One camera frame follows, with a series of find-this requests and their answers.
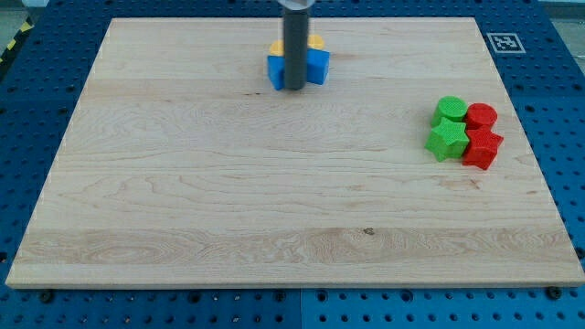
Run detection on red cylinder block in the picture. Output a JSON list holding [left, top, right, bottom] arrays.
[[464, 102, 498, 130]]

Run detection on white fiducial marker tag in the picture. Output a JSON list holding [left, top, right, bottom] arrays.
[[486, 32, 526, 54]]

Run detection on blue cube block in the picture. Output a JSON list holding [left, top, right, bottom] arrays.
[[267, 48, 330, 90]]

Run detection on black bolt front right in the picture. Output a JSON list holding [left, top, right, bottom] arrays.
[[546, 286, 562, 301]]

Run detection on black bolt front left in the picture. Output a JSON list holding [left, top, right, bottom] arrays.
[[38, 290, 54, 303]]

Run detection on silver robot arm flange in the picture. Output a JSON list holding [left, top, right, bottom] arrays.
[[278, 0, 315, 11]]

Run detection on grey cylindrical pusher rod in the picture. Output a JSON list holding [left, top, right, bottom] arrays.
[[282, 7, 309, 90]]

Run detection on yellow block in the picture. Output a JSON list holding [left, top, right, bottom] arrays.
[[269, 34, 325, 57]]

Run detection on black bolt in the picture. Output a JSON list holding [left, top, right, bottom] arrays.
[[546, 286, 562, 301], [38, 290, 54, 303]]

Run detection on red star block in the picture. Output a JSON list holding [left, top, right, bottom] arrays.
[[463, 128, 504, 170]]

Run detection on green star block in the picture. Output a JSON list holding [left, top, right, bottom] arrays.
[[425, 117, 470, 162]]

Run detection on wooden board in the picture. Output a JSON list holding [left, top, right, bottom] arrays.
[[6, 17, 584, 290]]

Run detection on green cylinder block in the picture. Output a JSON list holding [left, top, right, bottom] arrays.
[[431, 95, 468, 127]]

